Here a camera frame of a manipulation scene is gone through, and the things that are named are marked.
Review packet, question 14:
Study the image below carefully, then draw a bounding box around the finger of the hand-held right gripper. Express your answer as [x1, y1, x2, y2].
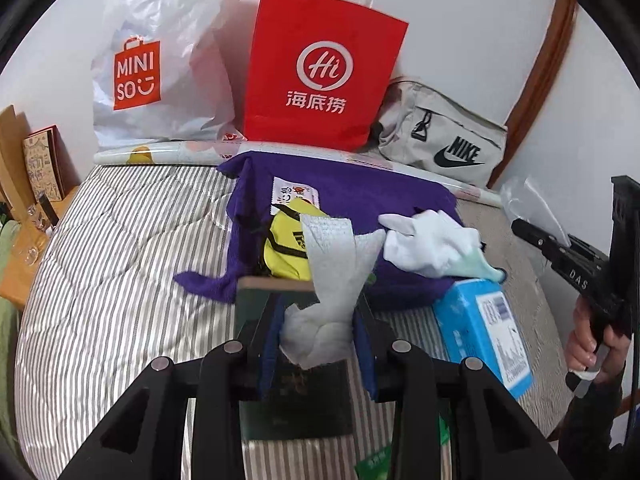
[511, 219, 571, 255]

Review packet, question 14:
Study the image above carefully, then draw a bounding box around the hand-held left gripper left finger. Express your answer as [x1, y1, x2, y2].
[57, 294, 282, 480]

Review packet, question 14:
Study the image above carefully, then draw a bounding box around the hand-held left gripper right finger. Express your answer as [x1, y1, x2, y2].
[351, 296, 574, 480]

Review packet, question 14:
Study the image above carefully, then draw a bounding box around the clear plastic bag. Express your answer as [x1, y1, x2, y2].
[500, 176, 572, 247]

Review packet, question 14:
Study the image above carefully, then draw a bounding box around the white fluffy cloth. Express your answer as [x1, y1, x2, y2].
[279, 215, 389, 367]

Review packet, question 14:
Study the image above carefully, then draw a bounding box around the white towel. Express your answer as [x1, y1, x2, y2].
[377, 209, 484, 279]

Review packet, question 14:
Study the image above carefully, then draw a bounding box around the yellow pouch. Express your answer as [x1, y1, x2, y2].
[262, 197, 332, 281]

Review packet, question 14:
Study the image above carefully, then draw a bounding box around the person's right hand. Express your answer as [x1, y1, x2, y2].
[564, 300, 635, 387]

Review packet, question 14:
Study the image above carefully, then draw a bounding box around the dark green booklet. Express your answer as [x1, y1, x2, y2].
[235, 277, 357, 444]

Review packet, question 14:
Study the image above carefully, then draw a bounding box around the pale green cloth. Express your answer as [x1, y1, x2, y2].
[451, 247, 507, 284]

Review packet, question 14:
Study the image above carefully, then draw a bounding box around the green printed plastic bag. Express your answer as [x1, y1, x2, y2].
[354, 441, 402, 480]

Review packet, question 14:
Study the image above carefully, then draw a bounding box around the blue tissue pack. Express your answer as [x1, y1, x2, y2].
[432, 279, 535, 401]

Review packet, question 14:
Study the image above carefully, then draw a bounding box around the wooden bed headboard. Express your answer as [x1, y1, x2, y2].
[486, 0, 579, 189]

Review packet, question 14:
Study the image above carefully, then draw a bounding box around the striped bed mattress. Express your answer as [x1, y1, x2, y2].
[12, 162, 574, 480]

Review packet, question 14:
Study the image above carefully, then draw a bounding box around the white red printed packet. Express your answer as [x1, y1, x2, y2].
[270, 176, 321, 211]

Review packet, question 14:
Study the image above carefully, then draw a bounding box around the purple sweater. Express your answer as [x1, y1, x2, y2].
[172, 152, 509, 312]

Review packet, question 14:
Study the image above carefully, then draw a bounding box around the grey pouch bag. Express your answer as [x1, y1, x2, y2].
[376, 77, 509, 189]

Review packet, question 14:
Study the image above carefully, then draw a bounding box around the white paper roll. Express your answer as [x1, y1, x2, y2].
[95, 140, 503, 209]

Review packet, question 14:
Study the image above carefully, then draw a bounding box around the wooden bedside table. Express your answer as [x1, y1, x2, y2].
[0, 185, 82, 309]

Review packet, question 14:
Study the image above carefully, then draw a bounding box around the small black object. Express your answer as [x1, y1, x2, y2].
[39, 194, 62, 227]

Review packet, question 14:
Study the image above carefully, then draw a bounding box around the red paper bag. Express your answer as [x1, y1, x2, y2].
[243, 0, 410, 152]

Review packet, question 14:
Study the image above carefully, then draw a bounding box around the printed book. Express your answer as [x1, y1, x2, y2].
[22, 127, 67, 202]

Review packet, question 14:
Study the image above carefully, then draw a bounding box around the white plastic shopping bag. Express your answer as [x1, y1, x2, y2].
[91, 0, 251, 144]

